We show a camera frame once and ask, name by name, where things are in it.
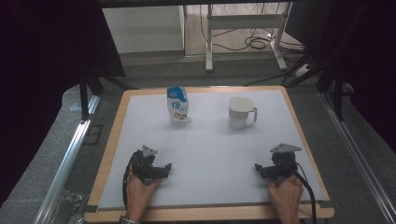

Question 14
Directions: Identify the white desk frame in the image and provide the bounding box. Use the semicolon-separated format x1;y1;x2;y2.
204;2;294;74

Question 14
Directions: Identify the clear cup with white lid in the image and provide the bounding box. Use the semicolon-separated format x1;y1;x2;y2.
227;96;259;131

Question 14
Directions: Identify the long black floor cable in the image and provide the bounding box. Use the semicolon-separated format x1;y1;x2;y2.
243;72;291;88

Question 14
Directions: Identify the aluminium rail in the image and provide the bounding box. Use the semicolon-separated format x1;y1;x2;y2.
33;94;102;224
319;91;396;224

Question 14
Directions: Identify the dark curtain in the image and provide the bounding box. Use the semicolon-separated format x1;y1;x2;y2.
284;0;396;154
0;0;126;207

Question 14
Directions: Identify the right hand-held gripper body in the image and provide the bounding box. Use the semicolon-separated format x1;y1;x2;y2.
269;142;303;181

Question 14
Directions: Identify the metal wrist bracelet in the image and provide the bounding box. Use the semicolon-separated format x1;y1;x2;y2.
118;215;142;224

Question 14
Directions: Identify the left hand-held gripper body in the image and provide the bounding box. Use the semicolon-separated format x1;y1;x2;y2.
129;144;159;186

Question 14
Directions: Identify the person's left hand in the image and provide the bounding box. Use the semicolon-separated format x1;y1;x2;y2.
124;170;163;222

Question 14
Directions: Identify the coiled black floor cable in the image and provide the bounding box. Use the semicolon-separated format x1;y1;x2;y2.
244;35;273;51

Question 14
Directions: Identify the white panel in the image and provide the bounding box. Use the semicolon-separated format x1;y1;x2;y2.
102;5;186;54

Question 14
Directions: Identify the black stand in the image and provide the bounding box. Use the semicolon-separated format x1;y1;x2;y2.
78;68;133;121
281;46;347;122

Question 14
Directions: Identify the person's right hand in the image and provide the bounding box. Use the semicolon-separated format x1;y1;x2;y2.
268;175;304;224

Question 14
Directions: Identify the blue and white milk pouch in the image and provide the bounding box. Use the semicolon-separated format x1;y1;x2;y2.
166;86;191;127

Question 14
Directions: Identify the clear plastic bag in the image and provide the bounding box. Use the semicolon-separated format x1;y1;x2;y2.
46;189;87;224

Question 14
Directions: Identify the wooden table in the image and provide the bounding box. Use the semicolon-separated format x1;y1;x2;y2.
83;85;336;224

